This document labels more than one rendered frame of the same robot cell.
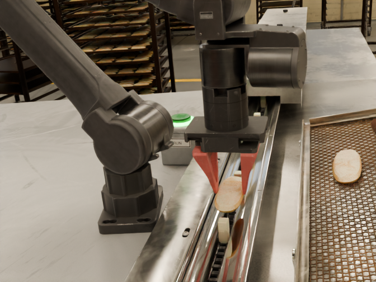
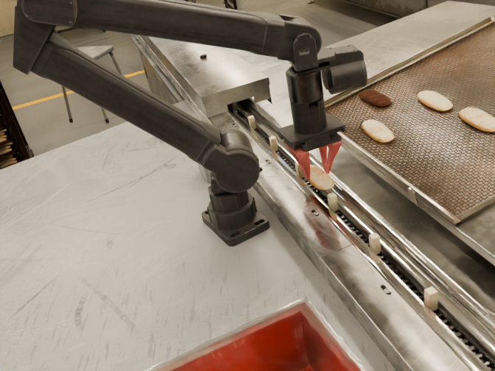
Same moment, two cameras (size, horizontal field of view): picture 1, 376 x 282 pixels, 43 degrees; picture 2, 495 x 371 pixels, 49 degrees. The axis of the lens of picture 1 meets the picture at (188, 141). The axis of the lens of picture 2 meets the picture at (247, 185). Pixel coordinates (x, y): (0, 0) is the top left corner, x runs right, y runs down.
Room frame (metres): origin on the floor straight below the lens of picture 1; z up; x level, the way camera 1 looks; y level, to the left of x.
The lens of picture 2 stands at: (-0.10, 0.47, 1.38)
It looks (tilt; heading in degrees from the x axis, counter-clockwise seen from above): 30 degrees down; 331
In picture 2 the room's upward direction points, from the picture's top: 12 degrees counter-clockwise
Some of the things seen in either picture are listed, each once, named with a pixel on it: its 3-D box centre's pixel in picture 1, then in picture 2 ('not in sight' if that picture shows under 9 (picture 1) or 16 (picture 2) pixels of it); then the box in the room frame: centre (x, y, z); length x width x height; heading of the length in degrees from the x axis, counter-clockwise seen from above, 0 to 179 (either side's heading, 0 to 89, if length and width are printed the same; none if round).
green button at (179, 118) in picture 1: (180, 120); not in sight; (0.85, 0.01, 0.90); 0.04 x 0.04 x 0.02
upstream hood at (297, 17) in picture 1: (278, 40); (181, 45); (1.62, -0.34, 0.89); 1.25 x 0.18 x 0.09; 165
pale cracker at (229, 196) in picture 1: (230, 191); (317, 175); (0.58, -0.05, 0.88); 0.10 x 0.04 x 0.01; 165
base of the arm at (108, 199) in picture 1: (130, 189); (230, 205); (0.66, 0.10, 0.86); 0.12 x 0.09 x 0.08; 176
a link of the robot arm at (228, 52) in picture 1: (228, 64); (308, 82); (0.58, -0.06, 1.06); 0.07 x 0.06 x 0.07; 64
